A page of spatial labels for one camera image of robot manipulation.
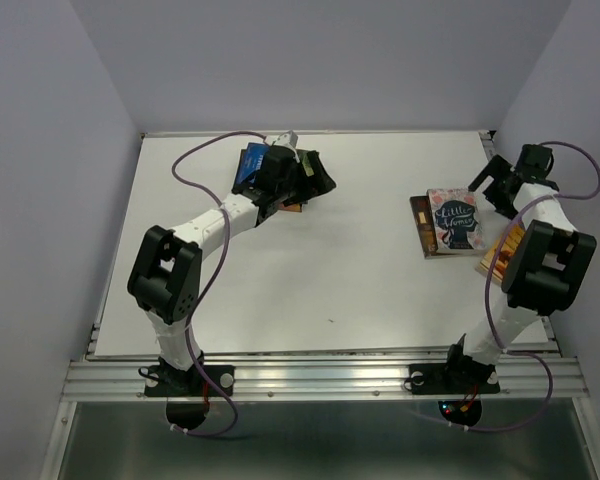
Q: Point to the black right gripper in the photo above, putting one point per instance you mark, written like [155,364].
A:
[495,167]

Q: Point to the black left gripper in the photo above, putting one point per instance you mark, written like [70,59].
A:
[316,184]

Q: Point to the Three Days to See book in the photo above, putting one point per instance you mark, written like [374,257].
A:
[296,206]

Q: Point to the orange yellow book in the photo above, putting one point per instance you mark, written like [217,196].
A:
[507,252]

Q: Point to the Little Women book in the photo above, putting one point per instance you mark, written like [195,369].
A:
[456,221]

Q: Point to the Animal Farm book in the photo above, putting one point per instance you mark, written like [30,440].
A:
[250,160]

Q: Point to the dark brown book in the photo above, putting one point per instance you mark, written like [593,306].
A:
[423,219]

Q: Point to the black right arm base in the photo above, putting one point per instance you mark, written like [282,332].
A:
[459,374]

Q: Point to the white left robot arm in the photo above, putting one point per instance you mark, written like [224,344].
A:
[165,277]

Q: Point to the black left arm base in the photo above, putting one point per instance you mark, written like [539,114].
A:
[165,381]

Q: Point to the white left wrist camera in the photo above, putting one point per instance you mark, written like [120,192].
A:
[286,139]

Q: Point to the aluminium right side rail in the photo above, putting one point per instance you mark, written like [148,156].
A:
[500,165]

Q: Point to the aluminium rail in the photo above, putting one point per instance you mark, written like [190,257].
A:
[307,378]
[500,165]

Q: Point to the aluminium front rail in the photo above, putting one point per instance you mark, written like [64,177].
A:
[307,378]

